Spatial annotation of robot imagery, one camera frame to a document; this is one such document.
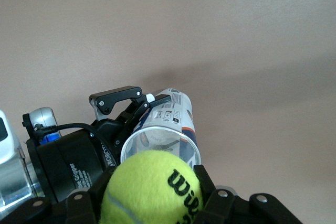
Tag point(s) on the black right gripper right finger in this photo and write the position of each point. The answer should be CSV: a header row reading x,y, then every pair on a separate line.
x,y
236,211

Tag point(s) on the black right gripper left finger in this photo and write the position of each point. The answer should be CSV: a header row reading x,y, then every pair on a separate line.
x,y
78,208

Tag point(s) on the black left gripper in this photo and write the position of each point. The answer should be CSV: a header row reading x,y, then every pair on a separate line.
x,y
76,161

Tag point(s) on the clear plastic tennis ball can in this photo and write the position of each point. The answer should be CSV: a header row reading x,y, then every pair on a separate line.
x,y
170,119

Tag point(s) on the yellow Wilson tennis ball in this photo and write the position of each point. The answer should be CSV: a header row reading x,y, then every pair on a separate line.
x,y
147,187

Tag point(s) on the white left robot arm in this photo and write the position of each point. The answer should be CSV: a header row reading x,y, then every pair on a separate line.
x,y
10,171

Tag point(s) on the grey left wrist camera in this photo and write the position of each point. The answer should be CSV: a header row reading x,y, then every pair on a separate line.
x,y
43,116

